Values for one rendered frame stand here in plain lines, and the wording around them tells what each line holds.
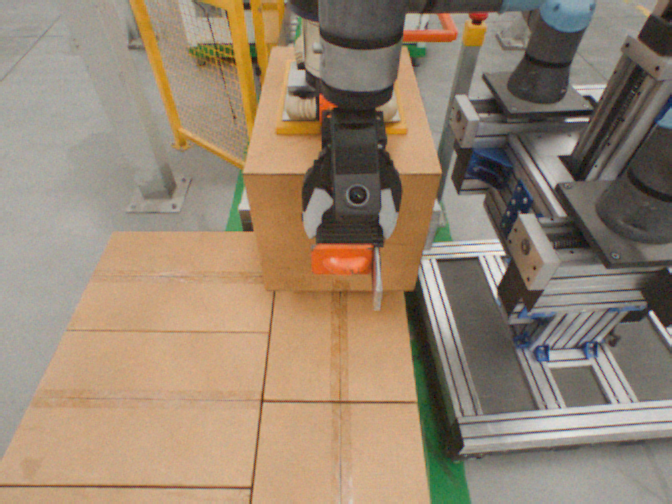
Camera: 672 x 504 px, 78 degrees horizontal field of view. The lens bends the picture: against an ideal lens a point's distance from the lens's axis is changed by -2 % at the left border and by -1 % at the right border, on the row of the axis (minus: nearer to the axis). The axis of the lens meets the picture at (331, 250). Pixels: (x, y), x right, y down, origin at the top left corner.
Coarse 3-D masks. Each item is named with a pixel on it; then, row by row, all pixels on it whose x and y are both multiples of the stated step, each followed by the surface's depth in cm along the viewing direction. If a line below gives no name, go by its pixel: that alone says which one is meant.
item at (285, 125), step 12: (288, 60) 113; (288, 72) 108; (288, 96) 99; (300, 96) 95; (312, 96) 99; (288, 120) 93; (300, 120) 93; (312, 120) 93; (276, 132) 92; (288, 132) 92; (300, 132) 92; (312, 132) 92
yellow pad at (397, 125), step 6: (396, 84) 104; (396, 90) 102; (396, 96) 100; (396, 102) 98; (402, 108) 97; (396, 114) 94; (402, 114) 95; (384, 120) 92; (390, 120) 92; (396, 120) 92; (402, 120) 93; (390, 126) 91; (396, 126) 91; (402, 126) 91; (390, 132) 92; (396, 132) 92; (402, 132) 92
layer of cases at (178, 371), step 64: (128, 256) 139; (192, 256) 139; (256, 256) 139; (128, 320) 123; (192, 320) 123; (256, 320) 123; (320, 320) 123; (384, 320) 123; (64, 384) 110; (128, 384) 110; (192, 384) 110; (256, 384) 110; (320, 384) 110; (384, 384) 110; (64, 448) 99; (128, 448) 100; (192, 448) 100; (256, 448) 101; (320, 448) 100; (384, 448) 100
